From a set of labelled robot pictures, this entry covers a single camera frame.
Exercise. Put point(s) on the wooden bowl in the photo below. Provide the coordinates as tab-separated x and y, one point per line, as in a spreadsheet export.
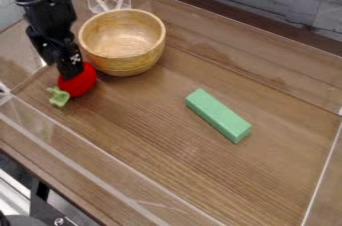
123	41

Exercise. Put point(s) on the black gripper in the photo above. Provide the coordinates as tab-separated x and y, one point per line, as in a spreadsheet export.
49	19

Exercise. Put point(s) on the red plush fruit green leaf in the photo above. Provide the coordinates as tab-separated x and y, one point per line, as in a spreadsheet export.
72	88

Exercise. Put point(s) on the clear acrylic corner bracket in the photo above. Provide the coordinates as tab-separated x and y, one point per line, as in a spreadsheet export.
99	6

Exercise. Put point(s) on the black metal table leg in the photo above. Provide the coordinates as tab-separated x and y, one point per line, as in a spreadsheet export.
41	190

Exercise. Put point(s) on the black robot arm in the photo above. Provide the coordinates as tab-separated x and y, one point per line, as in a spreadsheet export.
49	18

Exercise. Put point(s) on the clear acrylic tray wall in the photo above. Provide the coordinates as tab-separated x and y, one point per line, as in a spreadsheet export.
132	156

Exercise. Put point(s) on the green rectangular block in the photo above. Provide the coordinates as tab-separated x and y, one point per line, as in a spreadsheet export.
218	115

